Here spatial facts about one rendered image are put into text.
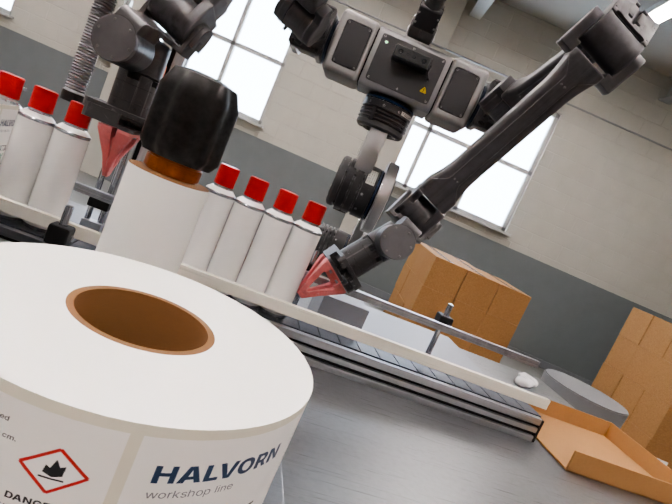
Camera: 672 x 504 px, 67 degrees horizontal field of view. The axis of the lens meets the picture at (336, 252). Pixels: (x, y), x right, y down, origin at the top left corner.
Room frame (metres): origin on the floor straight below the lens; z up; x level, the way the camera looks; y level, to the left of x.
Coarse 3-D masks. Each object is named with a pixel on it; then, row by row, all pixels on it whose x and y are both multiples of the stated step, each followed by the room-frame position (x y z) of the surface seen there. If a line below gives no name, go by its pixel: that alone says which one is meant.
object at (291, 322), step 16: (16, 224) 0.74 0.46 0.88; (80, 240) 0.80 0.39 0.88; (272, 320) 0.82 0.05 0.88; (288, 320) 0.85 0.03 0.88; (320, 336) 0.85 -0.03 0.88; (336, 336) 0.88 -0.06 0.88; (368, 352) 0.87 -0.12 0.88; (384, 352) 0.91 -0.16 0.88; (416, 368) 0.90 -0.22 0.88; (464, 384) 0.93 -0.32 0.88; (496, 400) 0.92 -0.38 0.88; (512, 400) 0.96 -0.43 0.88
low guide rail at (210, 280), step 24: (24, 216) 0.73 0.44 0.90; (48, 216) 0.74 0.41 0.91; (96, 240) 0.75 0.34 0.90; (216, 288) 0.80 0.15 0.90; (240, 288) 0.80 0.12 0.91; (288, 312) 0.82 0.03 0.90; (312, 312) 0.83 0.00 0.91; (360, 336) 0.85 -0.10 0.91; (432, 360) 0.88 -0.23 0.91; (480, 384) 0.91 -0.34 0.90; (504, 384) 0.92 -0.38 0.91
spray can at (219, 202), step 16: (224, 176) 0.82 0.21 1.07; (224, 192) 0.81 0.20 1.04; (208, 208) 0.81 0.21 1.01; (224, 208) 0.82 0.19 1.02; (208, 224) 0.81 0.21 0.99; (224, 224) 0.83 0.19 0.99; (192, 240) 0.81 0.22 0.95; (208, 240) 0.81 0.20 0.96; (192, 256) 0.81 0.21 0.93; (208, 256) 0.82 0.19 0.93
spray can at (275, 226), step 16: (288, 192) 0.83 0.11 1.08; (272, 208) 0.84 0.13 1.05; (288, 208) 0.83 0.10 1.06; (272, 224) 0.82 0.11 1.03; (288, 224) 0.83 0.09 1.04; (256, 240) 0.83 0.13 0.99; (272, 240) 0.82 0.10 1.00; (256, 256) 0.82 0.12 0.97; (272, 256) 0.83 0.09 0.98; (240, 272) 0.83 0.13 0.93; (256, 272) 0.82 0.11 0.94; (272, 272) 0.84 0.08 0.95; (256, 288) 0.82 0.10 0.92
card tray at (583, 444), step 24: (552, 408) 1.14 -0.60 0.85; (552, 432) 1.03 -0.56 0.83; (576, 432) 1.10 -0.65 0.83; (600, 432) 1.17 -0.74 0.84; (576, 456) 0.86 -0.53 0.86; (600, 456) 1.01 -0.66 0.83; (624, 456) 1.08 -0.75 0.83; (648, 456) 1.06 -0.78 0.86; (600, 480) 0.88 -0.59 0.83; (624, 480) 0.89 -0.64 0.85; (648, 480) 0.90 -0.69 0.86
